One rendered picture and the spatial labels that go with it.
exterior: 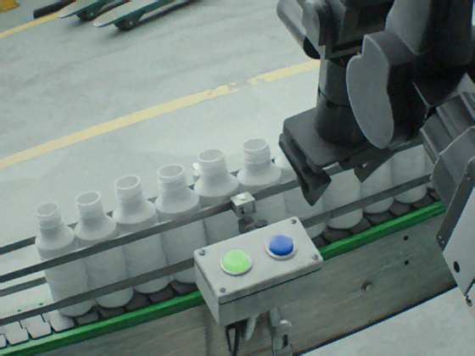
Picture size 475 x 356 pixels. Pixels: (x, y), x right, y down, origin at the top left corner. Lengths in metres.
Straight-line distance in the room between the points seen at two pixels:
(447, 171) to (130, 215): 0.70
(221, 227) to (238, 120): 2.69
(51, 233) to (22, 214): 2.42
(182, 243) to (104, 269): 0.11
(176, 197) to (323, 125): 0.43
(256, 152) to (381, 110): 0.61
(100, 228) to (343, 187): 0.35
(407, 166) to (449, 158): 0.77
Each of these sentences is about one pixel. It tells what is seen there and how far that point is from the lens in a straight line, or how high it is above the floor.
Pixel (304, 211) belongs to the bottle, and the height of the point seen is 1.05.
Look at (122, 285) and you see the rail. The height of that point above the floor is 1.04.
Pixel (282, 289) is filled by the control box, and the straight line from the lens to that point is 1.28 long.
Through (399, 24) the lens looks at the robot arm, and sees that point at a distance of 0.77.
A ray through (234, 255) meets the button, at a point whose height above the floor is 1.12.
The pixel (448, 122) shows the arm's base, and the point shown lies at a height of 1.47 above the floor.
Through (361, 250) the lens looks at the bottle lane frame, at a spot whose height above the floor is 0.97.
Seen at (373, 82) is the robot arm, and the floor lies 1.48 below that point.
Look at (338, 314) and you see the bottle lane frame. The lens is 1.54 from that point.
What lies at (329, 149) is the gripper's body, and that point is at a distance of 0.98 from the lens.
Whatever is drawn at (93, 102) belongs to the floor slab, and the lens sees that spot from 4.51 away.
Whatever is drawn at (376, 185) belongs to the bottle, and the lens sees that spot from 1.50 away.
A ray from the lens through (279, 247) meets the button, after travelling 1.27.
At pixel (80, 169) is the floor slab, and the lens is 3.98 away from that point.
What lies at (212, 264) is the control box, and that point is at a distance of 1.27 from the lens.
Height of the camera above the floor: 1.82
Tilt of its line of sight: 29 degrees down
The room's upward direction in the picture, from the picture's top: 9 degrees counter-clockwise
